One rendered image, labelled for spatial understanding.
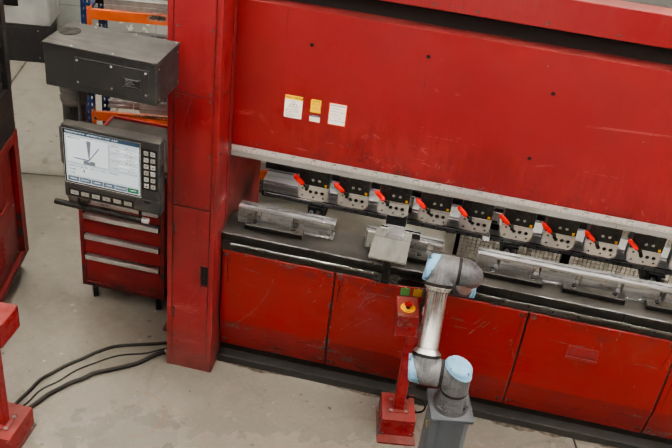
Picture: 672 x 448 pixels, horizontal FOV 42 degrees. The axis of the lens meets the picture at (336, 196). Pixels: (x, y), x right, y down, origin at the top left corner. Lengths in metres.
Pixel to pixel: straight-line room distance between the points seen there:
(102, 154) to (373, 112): 1.22
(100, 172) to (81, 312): 1.60
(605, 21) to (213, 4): 1.62
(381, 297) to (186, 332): 1.07
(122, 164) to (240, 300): 1.19
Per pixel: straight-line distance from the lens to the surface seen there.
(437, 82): 3.91
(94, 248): 5.14
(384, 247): 4.20
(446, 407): 3.71
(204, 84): 3.93
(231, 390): 4.80
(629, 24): 3.81
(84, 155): 3.87
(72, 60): 3.72
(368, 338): 4.60
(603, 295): 4.42
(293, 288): 4.50
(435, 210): 4.21
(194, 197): 4.23
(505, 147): 4.03
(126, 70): 3.62
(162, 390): 4.81
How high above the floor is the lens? 3.39
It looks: 32 degrees down
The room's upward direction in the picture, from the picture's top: 7 degrees clockwise
